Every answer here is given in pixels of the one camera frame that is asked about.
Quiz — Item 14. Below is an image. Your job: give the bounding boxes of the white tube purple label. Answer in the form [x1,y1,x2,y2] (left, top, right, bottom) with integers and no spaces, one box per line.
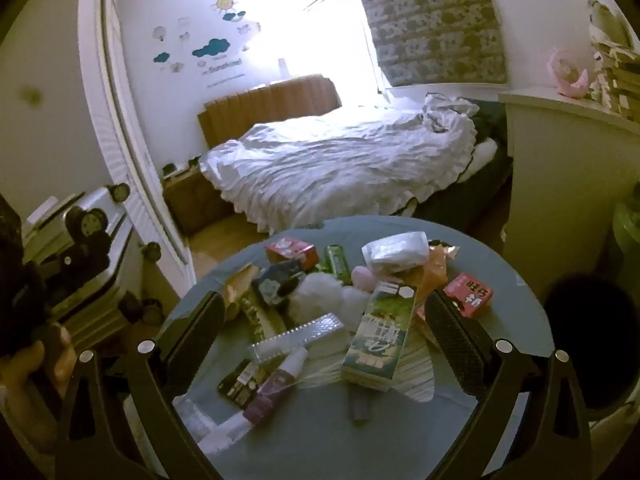
[199,393,284,457]

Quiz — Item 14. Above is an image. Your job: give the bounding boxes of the floral curtain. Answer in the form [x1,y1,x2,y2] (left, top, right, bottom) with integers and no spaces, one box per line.
[347,0,511,89]

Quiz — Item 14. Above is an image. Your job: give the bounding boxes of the white dresser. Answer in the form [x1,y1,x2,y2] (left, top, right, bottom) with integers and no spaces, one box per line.
[499,87,640,266]

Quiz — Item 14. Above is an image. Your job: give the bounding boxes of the white pillow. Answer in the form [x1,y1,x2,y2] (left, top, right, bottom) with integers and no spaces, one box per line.
[469,137,501,169]

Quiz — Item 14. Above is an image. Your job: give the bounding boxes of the orange crumpled wrapper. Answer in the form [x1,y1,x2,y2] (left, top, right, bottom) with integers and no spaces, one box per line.
[407,241,462,303]

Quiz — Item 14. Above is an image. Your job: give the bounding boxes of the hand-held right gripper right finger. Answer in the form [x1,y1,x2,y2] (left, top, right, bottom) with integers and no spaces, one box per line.
[425,289,592,480]

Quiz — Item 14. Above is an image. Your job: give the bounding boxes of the white striped cloth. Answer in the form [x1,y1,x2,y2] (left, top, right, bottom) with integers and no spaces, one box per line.
[299,324,437,405]

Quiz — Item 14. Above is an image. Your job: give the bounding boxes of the green round container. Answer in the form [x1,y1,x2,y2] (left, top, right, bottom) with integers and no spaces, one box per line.
[612,200,640,281]

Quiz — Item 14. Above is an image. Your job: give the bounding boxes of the wooden nightstand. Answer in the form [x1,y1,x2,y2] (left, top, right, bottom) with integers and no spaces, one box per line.
[161,160,237,237]

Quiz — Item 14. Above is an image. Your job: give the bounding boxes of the dark green snack bar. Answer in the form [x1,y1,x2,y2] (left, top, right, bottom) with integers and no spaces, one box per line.
[239,294,287,343]

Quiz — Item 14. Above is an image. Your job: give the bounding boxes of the long green package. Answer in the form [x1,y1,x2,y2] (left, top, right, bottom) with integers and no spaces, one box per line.
[324,244,349,277]

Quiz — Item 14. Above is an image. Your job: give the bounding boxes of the person's left hand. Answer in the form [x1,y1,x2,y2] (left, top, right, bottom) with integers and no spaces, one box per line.
[0,332,78,411]

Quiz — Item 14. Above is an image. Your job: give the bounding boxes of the stack of books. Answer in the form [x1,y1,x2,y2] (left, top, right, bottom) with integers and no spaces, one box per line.
[587,0,640,122]

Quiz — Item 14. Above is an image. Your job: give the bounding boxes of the dark green bed sheet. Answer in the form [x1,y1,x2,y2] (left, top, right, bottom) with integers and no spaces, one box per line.
[400,100,514,222]

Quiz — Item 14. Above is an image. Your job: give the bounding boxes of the white fluffy pouf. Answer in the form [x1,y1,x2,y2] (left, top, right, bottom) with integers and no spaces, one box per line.
[286,272,372,333]

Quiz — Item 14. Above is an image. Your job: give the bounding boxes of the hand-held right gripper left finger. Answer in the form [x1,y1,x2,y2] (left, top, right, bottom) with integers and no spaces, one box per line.
[55,290,226,480]

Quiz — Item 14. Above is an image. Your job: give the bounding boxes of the clear plastic bag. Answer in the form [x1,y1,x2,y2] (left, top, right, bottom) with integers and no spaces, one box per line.
[172,396,222,442]

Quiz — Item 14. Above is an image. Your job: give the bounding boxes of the white louvred wardrobe door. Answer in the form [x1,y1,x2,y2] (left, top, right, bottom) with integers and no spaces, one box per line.
[77,0,198,282]

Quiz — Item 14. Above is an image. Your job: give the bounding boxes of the brown padded headboard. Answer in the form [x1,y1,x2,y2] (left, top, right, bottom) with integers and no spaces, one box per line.
[197,74,343,153]

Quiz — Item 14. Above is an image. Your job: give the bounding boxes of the orange snack wrapper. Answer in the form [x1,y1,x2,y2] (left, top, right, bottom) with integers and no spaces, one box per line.
[221,264,262,322]

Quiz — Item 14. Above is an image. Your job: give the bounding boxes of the white plastic packet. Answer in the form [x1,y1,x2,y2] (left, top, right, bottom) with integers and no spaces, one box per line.
[361,231,431,277]

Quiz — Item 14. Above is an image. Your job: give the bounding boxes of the black round bin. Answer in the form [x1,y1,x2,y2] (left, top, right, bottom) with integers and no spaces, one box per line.
[542,274,640,413]

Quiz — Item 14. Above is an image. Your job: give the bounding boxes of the small red carton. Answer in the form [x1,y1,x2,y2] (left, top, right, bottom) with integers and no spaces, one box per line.
[265,237,319,269]

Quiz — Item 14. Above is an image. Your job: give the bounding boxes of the cloud and sun wall stickers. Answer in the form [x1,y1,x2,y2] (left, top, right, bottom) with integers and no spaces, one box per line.
[150,0,262,91]

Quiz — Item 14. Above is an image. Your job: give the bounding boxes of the dark blue packet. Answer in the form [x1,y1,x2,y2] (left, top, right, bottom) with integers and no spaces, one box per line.
[251,261,307,307]

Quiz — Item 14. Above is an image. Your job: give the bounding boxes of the tall green milk carton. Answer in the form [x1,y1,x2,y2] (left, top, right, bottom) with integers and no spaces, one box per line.
[341,281,419,394]

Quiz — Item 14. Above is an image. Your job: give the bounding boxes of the pink toy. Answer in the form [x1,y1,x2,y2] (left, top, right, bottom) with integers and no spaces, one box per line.
[550,47,592,97]

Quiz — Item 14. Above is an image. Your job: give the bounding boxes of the pink round object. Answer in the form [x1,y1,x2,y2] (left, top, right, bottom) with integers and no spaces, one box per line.
[350,265,377,292]

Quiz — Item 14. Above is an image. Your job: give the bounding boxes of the black card packet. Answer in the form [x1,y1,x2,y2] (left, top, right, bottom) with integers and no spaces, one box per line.
[216,359,262,409]

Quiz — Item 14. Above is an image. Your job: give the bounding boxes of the red and white carton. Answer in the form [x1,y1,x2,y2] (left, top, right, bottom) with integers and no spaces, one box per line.
[443,272,496,319]

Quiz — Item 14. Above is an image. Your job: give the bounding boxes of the white hard-shell suitcase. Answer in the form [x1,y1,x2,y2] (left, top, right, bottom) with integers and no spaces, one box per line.
[20,183,168,332]

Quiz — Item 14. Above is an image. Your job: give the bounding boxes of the bed with white duvet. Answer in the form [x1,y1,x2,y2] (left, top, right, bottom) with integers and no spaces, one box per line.
[199,92,482,234]

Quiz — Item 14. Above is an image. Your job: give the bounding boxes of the clear ribbed plastic strip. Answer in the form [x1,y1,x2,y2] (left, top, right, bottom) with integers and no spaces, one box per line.
[246,312,347,367]

